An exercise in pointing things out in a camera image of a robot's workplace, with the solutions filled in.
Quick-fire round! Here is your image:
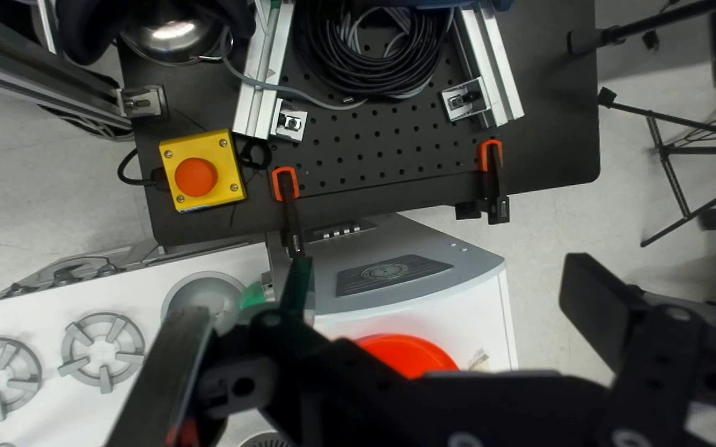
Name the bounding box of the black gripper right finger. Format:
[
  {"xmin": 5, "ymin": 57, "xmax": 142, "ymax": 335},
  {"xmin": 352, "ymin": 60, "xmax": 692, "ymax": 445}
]
[{"xmin": 560, "ymin": 251, "xmax": 709, "ymax": 447}]

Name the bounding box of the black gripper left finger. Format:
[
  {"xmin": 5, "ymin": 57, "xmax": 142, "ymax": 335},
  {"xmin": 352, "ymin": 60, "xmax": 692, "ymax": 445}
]
[{"xmin": 244, "ymin": 255, "xmax": 428, "ymax": 447}]

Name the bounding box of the grey toy sink bowl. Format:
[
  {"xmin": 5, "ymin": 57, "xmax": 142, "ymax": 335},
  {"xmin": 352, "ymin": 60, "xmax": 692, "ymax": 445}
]
[{"xmin": 162, "ymin": 273, "xmax": 248, "ymax": 335}]

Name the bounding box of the orange round plate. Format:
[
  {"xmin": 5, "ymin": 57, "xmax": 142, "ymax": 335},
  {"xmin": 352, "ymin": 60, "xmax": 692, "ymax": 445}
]
[{"xmin": 352, "ymin": 329, "xmax": 462, "ymax": 381}]

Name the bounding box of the cream plastic toy piece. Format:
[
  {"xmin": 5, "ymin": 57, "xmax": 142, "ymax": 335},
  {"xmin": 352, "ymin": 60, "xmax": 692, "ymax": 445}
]
[{"xmin": 464, "ymin": 344, "xmax": 494, "ymax": 371}]

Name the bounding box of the grey toy stove burner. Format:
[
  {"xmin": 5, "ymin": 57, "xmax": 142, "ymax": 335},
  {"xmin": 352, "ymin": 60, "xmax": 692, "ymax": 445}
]
[
  {"xmin": 56, "ymin": 311, "xmax": 148, "ymax": 394},
  {"xmin": 0, "ymin": 335, "xmax": 46, "ymax": 422}
]

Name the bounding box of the white toy stove top panel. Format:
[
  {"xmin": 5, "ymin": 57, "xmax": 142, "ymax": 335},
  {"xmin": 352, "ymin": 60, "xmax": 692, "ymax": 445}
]
[{"xmin": 0, "ymin": 241, "xmax": 274, "ymax": 447}]

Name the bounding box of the green round knob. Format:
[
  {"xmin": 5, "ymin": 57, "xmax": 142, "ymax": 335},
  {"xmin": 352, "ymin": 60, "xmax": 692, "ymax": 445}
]
[{"xmin": 238, "ymin": 277, "xmax": 274, "ymax": 316}]

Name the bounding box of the grey curved kitchen panel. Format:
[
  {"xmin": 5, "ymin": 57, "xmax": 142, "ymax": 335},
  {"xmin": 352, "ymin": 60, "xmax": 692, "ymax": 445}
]
[{"xmin": 316, "ymin": 225, "xmax": 510, "ymax": 316}]

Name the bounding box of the yellow emergency stop box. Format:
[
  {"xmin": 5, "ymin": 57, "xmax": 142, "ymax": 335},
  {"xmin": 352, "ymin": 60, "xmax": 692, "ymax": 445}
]
[{"xmin": 156, "ymin": 127, "xmax": 248, "ymax": 215}]

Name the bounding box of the black perforated robot table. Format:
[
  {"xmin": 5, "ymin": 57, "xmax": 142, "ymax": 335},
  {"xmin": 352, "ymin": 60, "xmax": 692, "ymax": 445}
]
[{"xmin": 115, "ymin": 0, "xmax": 603, "ymax": 247}]

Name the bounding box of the black tripod stand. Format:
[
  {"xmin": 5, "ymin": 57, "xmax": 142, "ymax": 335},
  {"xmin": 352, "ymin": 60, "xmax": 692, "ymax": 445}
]
[{"xmin": 596, "ymin": 81, "xmax": 716, "ymax": 251}]

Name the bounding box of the aluminium extrusion bar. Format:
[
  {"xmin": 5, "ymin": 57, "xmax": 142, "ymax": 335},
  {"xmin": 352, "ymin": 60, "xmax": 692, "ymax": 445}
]
[
  {"xmin": 454, "ymin": 0, "xmax": 528, "ymax": 129},
  {"xmin": 228, "ymin": 0, "xmax": 299, "ymax": 142}
]

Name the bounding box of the shiny metal dome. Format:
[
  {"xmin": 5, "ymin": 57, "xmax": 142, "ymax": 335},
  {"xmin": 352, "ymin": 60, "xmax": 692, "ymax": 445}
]
[{"xmin": 115, "ymin": 0, "xmax": 228, "ymax": 61}]

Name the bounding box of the orange handled black clamp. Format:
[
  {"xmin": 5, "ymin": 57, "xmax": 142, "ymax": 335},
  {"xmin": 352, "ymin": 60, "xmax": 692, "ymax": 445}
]
[
  {"xmin": 453, "ymin": 136, "xmax": 511, "ymax": 225},
  {"xmin": 269, "ymin": 164, "xmax": 310, "ymax": 260}
]

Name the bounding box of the metal bracket with tag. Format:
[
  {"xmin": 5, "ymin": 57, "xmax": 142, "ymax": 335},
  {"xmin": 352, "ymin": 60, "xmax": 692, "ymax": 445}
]
[
  {"xmin": 439, "ymin": 77, "xmax": 489, "ymax": 124},
  {"xmin": 271, "ymin": 102, "xmax": 310, "ymax": 144}
]

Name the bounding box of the grey corner bracket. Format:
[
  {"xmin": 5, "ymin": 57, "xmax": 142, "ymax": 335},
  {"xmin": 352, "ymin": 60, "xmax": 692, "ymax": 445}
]
[{"xmin": 115, "ymin": 81, "xmax": 170, "ymax": 122}]

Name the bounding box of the black cable coil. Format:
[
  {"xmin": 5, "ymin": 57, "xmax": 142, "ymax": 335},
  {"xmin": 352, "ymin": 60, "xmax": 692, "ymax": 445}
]
[{"xmin": 293, "ymin": 0, "xmax": 458, "ymax": 102}]

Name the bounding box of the grey metal rail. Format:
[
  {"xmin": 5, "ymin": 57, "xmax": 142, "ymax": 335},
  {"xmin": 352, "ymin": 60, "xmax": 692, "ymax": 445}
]
[{"xmin": 0, "ymin": 5, "xmax": 133, "ymax": 138}]

